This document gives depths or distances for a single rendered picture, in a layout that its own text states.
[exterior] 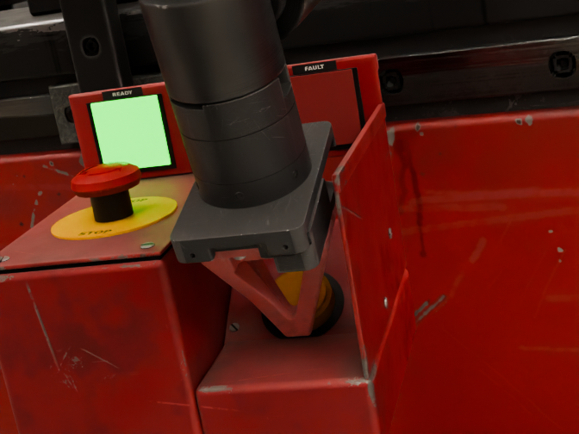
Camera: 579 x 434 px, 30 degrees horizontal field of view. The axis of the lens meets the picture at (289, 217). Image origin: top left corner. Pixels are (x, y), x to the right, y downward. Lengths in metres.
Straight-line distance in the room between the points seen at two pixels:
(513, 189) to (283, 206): 0.31
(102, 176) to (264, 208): 0.12
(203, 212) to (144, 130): 0.18
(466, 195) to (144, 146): 0.24
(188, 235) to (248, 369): 0.10
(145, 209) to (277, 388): 0.14
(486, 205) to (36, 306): 0.35
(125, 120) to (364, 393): 0.25
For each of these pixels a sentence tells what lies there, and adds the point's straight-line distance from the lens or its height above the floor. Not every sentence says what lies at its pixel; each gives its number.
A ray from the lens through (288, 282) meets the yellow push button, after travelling 0.61.
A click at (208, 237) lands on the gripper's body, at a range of 0.50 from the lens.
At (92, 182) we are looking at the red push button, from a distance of 0.60.
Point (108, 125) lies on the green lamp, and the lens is 0.69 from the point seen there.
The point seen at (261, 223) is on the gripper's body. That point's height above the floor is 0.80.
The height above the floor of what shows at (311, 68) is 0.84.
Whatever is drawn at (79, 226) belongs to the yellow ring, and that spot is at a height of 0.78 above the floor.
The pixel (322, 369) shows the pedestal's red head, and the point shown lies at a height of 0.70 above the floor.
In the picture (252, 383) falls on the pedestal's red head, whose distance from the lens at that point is 0.55.
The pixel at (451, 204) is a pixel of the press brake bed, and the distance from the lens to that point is 0.80.
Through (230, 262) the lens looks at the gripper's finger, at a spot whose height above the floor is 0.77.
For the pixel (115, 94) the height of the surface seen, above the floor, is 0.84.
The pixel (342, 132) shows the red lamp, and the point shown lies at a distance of 0.65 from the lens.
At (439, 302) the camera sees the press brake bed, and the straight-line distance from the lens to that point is 0.83.
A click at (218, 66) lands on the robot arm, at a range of 0.48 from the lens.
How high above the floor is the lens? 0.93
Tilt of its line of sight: 16 degrees down
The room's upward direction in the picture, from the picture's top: 10 degrees counter-clockwise
